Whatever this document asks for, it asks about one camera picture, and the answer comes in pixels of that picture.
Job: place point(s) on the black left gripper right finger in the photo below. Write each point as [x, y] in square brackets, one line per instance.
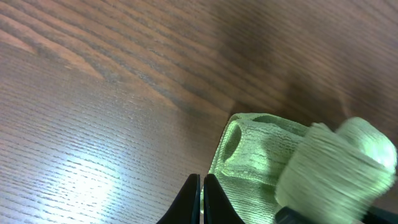
[217, 208]

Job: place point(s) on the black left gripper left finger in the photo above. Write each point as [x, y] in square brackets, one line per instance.
[185, 209]

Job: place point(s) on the light green microfiber cloth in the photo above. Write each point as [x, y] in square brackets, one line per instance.
[264, 163]

